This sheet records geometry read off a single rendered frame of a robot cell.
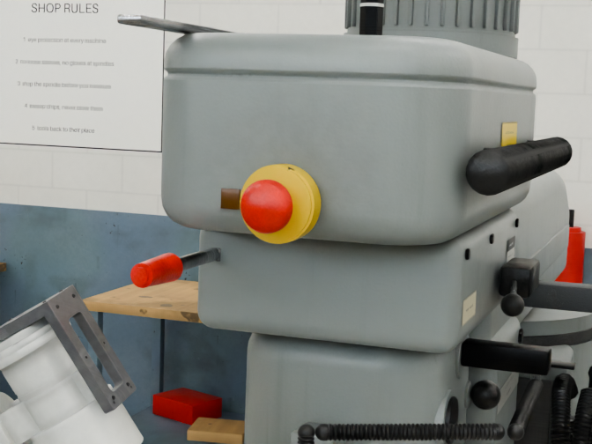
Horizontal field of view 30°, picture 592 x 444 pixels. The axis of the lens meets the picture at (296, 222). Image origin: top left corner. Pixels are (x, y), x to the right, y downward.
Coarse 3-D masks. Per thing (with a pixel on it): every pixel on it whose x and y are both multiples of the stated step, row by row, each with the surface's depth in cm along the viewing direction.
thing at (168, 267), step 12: (204, 252) 95; (216, 252) 97; (144, 264) 85; (156, 264) 86; (168, 264) 87; (180, 264) 89; (192, 264) 92; (132, 276) 85; (144, 276) 85; (156, 276) 85; (168, 276) 87; (180, 276) 89
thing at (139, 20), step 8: (120, 16) 81; (128, 16) 81; (136, 16) 81; (144, 16) 82; (128, 24) 82; (136, 24) 81; (144, 24) 82; (152, 24) 83; (160, 24) 84; (168, 24) 85; (176, 24) 87; (184, 24) 88; (176, 32) 90; (184, 32) 89; (192, 32) 90; (200, 32) 91; (208, 32) 93; (216, 32) 95; (224, 32) 96; (232, 32) 98
